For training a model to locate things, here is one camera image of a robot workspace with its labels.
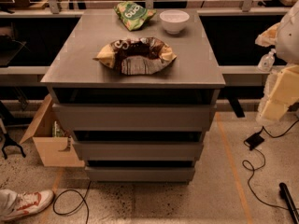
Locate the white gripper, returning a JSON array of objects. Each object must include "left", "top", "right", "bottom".
[{"left": 255, "top": 22, "right": 299, "bottom": 125}]

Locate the grey bottom drawer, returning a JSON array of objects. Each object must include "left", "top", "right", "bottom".
[{"left": 85, "top": 167, "right": 195, "bottom": 182}]

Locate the grey drawer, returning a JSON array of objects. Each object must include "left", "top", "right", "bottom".
[
  {"left": 52, "top": 104, "right": 216, "bottom": 132},
  {"left": 73, "top": 141, "right": 203, "bottom": 161},
  {"left": 85, "top": 167, "right": 195, "bottom": 182}
]

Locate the grey drawer cabinet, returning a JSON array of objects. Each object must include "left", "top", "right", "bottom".
[{"left": 42, "top": 9, "right": 225, "bottom": 183}]

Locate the grey top drawer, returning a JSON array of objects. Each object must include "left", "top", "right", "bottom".
[{"left": 52, "top": 104, "right": 216, "bottom": 132}]

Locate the grey middle drawer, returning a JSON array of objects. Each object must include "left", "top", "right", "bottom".
[{"left": 73, "top": 141, "right": 203, "bottom": 161}]

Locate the white bowl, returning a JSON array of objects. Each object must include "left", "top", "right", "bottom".
[{"left": 160, "top": 9, "right": 190, "bottom": 35}]

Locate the black power adapter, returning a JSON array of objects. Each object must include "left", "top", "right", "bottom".
[{"left": 245, "top": 133, "right": 264, "bottom": 150}]

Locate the brown crumpled chip bag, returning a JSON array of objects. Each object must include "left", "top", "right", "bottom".
[{"left": 94, "top": 37, "right": 177, "bottom": 76}]

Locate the green chip bag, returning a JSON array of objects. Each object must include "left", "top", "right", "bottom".
[{"left": 114, "top": 1, "right": 156, "bottom": 31}]

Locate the black tube on floor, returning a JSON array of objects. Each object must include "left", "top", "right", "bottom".
[{"left": 279, "top": 182, "right": 299, "bottom": 224}]

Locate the green packet in box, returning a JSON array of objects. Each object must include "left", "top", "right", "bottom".
[{"left": 52, "top": 121, "right": 64, "bottom": 137}]

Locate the cardboard box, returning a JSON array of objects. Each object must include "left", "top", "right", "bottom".
[{"left": 20, "top": 94, "right": 84, "bottom": 167}]

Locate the black stand foot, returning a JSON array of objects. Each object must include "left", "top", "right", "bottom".
[{"left": 0, "top": 119, "right": 26, "bottom": 160}]

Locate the white and red sneaker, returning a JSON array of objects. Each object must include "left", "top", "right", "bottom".
[{"left": 0, "top": 189, "right": 54, "bottom": 221}]

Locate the black cable right floor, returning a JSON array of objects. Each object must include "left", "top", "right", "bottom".
[{"left": 242, "top": 119, "right": 299, "bottom": 211}]

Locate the black cable loop left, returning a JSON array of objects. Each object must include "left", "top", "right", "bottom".
[{"left": 51, "top": 180, "right": 93, "bottom": 224}]

